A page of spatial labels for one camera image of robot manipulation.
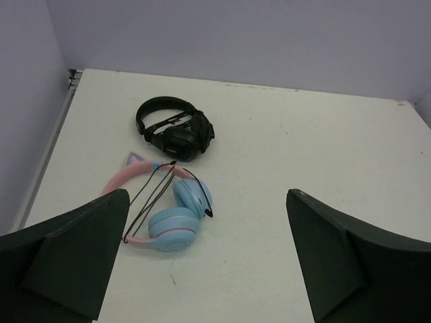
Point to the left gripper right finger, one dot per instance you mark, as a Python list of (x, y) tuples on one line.
[(354, 271)]

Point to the black headphones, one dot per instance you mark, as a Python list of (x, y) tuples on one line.
[(182, 136)]

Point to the pink blue cat-ear headphones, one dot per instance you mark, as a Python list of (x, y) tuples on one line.
[(174, 229)]

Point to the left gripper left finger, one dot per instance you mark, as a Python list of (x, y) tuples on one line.
[(58, 270)]

